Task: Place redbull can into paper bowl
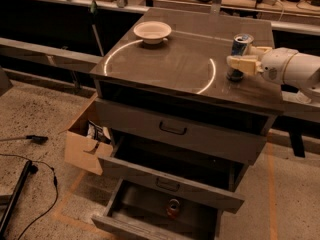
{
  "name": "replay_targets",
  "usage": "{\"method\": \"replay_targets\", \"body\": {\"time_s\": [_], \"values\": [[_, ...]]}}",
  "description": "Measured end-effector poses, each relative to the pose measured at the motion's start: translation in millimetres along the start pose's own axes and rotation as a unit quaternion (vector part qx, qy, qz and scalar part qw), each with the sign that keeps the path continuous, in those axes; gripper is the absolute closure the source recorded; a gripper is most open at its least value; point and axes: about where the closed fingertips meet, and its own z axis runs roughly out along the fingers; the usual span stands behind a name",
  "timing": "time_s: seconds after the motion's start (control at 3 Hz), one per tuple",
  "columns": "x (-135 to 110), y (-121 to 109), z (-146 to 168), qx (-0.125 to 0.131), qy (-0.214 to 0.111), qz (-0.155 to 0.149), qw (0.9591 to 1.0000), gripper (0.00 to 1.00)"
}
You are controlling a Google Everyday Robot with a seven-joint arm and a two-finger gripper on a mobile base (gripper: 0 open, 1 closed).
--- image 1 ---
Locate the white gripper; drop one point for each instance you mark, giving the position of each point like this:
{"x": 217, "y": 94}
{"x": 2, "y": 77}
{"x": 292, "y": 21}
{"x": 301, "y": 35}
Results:
{"x": 274, "y": 65}

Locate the blue silver redbull can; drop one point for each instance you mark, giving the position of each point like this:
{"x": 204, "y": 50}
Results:
{"x": 240, "y": 47}

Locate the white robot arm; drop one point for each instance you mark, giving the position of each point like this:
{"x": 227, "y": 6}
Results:
{"x": 303, "y": 73}

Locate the white paper bowl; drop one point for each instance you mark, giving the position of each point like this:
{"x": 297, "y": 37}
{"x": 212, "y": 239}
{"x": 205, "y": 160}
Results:
{"x": 152, "y": 32}

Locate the red soda can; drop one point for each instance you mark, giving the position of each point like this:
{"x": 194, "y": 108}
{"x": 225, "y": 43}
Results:
{"x": 173, "y": 208}

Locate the grey top drawer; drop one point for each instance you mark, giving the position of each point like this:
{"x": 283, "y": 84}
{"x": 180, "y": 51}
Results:
{"x": 211, "y": 140}

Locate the grey drawer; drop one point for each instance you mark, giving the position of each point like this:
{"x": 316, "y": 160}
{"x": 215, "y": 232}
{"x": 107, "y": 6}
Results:
{"x": 211, "y": 140}
{"x": 172, "y": 170}
{"x": 135, "y": 212}

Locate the grey metal drawer cabinet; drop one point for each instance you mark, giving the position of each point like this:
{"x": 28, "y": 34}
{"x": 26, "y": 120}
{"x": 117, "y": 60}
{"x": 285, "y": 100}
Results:
{"x": 185, "y": 76}

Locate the grey middle drawer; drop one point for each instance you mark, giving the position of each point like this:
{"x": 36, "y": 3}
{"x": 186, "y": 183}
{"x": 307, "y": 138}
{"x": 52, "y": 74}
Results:
{"x": 172, "y": 170}

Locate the brown cardboard box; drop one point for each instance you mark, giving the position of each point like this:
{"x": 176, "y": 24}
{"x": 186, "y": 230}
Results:
{"x": 80, "y": 150}

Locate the grey bottom drawer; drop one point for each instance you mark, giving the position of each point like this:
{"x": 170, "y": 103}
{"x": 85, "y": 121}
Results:
{"x": 135, "y": 212}

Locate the black pole on floor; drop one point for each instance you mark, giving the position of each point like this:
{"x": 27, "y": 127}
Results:
{"x": 9, "y": 201}

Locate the green handled stick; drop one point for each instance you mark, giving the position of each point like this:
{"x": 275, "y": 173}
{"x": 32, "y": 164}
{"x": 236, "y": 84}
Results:
{"x": 93, "y": 10}

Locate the black handled tool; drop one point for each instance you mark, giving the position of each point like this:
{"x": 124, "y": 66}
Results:
{"x": 34, "y": 138}

